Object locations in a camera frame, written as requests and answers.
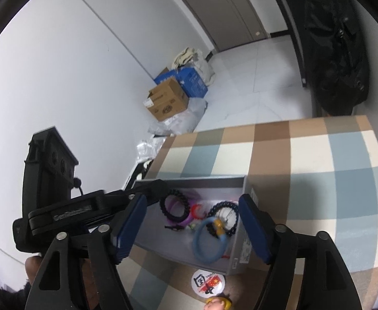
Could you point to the grey brown door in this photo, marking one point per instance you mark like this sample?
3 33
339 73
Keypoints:
214 6

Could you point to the checkered tablecloth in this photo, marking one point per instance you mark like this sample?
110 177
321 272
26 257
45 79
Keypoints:
321 174

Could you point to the round white red badge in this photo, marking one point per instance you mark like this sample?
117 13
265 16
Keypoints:
208 282

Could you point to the grey cardboard box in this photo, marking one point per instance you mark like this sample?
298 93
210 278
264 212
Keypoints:
163 245

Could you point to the white plastic bag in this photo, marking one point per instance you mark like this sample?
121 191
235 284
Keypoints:
208 69

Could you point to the person's left hand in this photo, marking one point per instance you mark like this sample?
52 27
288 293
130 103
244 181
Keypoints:
33 269

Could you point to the black hanging bag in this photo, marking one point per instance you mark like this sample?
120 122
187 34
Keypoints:
331 45

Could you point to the pink pig toy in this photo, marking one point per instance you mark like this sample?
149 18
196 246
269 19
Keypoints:
216 303

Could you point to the blue carton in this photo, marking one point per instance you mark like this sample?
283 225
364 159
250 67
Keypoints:
193 82
163 77

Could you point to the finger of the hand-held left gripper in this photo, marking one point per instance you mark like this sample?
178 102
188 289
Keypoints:
143 187

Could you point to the white red round trinket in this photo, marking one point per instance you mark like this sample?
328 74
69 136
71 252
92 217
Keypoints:
198 210

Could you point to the clear plastic trinket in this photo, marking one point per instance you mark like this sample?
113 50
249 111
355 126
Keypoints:
227 214

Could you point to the clear plastic wrapping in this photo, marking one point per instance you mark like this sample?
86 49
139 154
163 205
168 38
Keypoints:
179 119

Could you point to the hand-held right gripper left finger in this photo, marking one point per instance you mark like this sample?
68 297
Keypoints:
127 229

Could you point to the brown cardboard box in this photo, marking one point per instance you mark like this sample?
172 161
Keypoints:
171 101

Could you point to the small pale green charm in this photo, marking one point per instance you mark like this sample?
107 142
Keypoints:
191 226

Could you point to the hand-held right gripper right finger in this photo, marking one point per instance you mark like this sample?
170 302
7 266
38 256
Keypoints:
253 229

